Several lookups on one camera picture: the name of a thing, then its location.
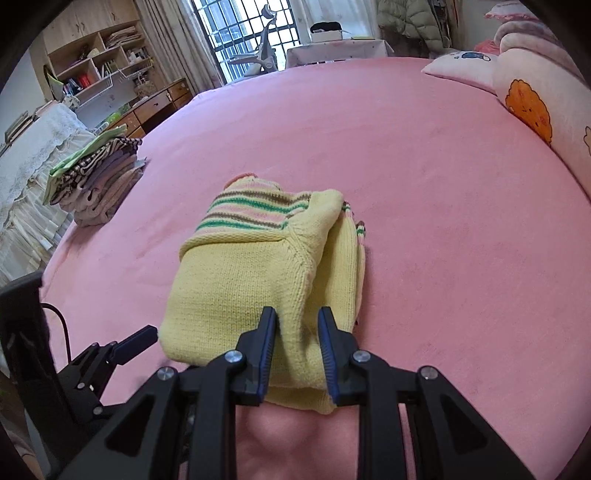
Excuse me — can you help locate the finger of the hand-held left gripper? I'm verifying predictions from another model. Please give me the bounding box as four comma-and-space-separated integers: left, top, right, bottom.
60, 325, 159, 424

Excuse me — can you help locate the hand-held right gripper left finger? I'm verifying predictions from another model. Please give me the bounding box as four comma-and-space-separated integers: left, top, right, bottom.
58, 305, 280, 480

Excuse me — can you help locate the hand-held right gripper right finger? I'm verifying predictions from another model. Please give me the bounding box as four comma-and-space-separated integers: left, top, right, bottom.
318, 305, 525, 480

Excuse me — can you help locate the yellow striped knit sweater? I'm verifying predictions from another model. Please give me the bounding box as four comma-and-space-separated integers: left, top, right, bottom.
158, 172, 368, 415

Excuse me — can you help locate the stack of folded clothes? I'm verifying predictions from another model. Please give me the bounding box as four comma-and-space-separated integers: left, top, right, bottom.
44, 126, 147, 227

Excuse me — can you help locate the white lace cover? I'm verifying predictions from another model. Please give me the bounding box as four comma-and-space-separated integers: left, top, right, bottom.
0, 102, 100, 287

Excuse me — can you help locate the pink bed blanket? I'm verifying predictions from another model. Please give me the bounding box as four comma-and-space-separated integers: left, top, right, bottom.
39, 56, 591, 480

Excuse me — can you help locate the wooden desk with drawers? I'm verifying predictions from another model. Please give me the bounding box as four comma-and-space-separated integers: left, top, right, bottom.
104, 78, 194, 139

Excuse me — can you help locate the beige curtain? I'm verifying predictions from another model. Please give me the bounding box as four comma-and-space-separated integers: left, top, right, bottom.
134, 0, 227, 95

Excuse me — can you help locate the wooden bookshelf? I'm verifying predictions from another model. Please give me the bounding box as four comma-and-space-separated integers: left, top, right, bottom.
41, 0, 155, 100

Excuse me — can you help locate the table with white cloth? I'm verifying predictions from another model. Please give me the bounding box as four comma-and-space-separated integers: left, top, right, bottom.
285, 38, 395, 70

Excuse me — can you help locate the grey office chair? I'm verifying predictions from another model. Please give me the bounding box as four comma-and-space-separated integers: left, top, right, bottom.
228, 4, 282, 77

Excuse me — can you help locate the pink pillow with blue print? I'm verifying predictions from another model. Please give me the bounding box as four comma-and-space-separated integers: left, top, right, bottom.
421, 51, 502, 95

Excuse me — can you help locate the barred window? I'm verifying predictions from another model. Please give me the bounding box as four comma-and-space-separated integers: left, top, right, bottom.
191, 0, 301, 86

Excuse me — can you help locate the large pillow with cookie print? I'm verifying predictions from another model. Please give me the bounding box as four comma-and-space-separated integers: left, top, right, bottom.
492, 46, 591, 204

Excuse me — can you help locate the white sheer curtain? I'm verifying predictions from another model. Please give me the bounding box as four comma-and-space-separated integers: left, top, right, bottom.
295, 0, 379, 42

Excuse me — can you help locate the hanging beige puffer jacket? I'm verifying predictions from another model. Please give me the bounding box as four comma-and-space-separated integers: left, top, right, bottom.
376, 0, 451, 54

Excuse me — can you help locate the folded pink quilt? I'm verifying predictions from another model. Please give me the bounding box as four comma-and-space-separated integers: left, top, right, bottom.
494, 18, 583, 84

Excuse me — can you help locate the pink ruffled pillow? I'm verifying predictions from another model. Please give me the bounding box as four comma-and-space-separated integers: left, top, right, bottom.
485, 1, 539, 21

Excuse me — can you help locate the black cable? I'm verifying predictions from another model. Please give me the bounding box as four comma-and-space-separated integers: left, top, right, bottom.
41, 302, 72, 366

